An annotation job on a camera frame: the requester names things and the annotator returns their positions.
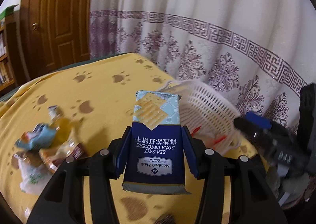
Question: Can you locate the red brown snack packet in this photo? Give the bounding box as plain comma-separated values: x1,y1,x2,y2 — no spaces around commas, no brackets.
39,139,88,173

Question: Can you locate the blue soda cracker pack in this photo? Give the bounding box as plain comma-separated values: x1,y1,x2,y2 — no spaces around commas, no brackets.
123,90,188,195

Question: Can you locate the yellow jelly cup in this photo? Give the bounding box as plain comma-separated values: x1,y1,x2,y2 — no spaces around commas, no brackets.
48,105,73,147

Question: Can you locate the yellow paw print blanket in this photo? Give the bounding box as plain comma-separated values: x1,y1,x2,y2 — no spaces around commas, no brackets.
0,52,268,224

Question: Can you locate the white green snack bag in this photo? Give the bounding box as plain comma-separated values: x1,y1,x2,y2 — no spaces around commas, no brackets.
18,157,53,196

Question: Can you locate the green box on shelf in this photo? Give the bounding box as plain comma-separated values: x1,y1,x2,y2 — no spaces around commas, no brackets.
0,5,17,20

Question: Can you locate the white plastic basket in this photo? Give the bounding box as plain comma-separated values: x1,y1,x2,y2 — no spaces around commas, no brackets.
159,80,253,158

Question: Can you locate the brown wooden door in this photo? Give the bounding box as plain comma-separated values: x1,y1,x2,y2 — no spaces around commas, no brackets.
20,0,90,78

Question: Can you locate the white purple patterned curtain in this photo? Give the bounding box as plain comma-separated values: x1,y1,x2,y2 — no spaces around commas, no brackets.
89,0,315,132

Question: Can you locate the wooden bookshelf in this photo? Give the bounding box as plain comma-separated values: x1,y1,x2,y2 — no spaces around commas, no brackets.
1,12,26,96

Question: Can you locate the light blue snack packet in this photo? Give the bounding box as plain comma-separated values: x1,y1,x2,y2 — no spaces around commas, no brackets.
14,123,57,151

